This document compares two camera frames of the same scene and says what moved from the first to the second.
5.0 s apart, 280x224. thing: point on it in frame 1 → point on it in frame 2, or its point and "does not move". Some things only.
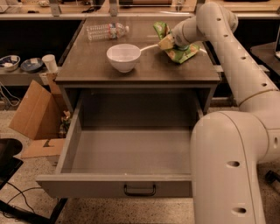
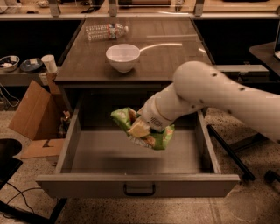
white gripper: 181,38 → 150,115
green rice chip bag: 179,56 → 126,116
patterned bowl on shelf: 10,63 does not move
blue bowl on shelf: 32,64 does not move
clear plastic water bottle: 106,31 does not move
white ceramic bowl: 123,57 does not move
